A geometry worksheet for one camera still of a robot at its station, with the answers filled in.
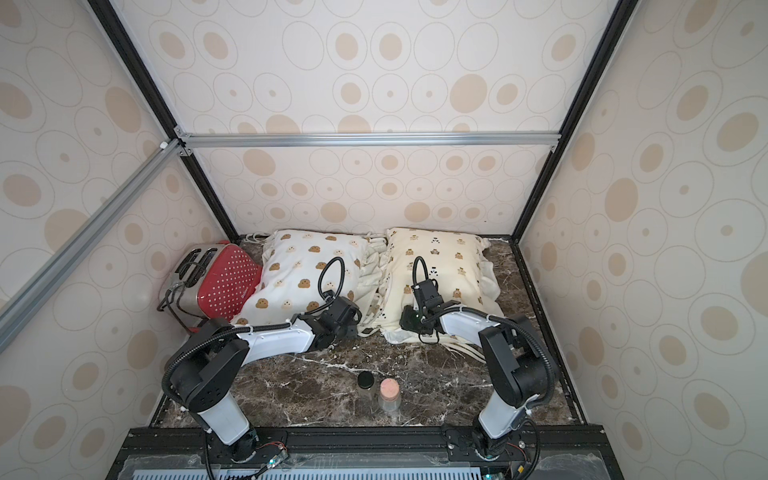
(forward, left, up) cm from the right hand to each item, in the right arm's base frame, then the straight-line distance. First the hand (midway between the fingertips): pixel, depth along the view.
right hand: (414, 320), depth 95 cm
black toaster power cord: (-7, +68, +14) cm, 70 cm away
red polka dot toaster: (+2, +58, +16) cm, 60 cm away
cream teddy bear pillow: (+17, -14, +9) cm, 24 cm away
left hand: (-3, +17, +2) cm, 17 cm away
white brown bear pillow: (+12, +38, +10) cm, 41 cm away
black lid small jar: (-23, +12, +7) cm, 27 cm away
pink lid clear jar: (-26, +6, +7) cm, 28 cm away
